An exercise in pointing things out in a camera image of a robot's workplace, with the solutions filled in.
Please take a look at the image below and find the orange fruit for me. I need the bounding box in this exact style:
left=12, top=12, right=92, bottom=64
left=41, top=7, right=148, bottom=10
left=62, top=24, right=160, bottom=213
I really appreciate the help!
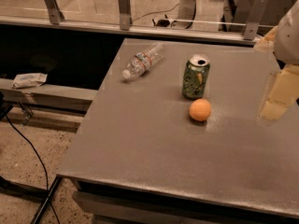
left=189, top=99, right=211, bottom=121

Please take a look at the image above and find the black floor cable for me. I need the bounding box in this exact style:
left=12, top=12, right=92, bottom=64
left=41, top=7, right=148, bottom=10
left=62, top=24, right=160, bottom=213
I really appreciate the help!
left=4, top=112, right=62, bottom=224

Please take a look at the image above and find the green soda can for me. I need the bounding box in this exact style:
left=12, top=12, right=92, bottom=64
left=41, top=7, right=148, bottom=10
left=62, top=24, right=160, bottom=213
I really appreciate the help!
left=182, top=54, right=210, bottom=100

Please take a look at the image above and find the black table leg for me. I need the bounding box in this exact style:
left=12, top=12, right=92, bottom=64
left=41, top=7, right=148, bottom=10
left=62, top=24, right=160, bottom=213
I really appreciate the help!
left=30, top=176, right=62, bottom=224

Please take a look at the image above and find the left metal fence bracket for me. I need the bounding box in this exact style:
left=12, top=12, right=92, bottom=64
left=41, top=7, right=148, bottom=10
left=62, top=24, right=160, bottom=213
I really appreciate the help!
left=44, top=0, right=64, bottom=25

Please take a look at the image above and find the middle metal fence bracket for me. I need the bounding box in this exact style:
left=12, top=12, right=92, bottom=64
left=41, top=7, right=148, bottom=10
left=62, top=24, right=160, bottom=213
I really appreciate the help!
left=118, top=0, right=132, bottom=31

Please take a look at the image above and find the right metal fence bracket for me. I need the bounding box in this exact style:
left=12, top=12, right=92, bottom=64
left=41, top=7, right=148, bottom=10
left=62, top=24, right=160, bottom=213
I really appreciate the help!
left=243, top=0, right=269, bottom=40

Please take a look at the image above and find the clear plastic water bottle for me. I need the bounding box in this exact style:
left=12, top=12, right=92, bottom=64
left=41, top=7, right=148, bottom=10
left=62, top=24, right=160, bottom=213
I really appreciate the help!
left=121, top=42, right=164, bottom=80

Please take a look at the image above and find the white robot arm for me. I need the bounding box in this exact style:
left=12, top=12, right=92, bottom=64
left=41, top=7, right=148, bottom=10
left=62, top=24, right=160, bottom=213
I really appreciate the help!
left=254, top=6, right=299, bottom=120

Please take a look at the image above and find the grey metal bench rail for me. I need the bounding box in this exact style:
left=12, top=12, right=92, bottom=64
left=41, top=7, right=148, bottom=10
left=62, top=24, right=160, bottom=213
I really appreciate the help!
left=0, top=78, right=96, bottom=112

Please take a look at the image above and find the metal fence bracket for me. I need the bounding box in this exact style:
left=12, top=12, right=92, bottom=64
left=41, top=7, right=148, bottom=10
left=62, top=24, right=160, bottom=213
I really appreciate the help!
left=44, top=0, right=64, bottom=25
left=243, top=0, right=269, bottom=40
left=118, top=0, right=132, bottom=31

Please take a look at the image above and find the long metal barrier rail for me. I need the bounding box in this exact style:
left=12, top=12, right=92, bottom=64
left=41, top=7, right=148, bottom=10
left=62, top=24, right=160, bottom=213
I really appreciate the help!
left=0, top=14, right=262, bottom=47

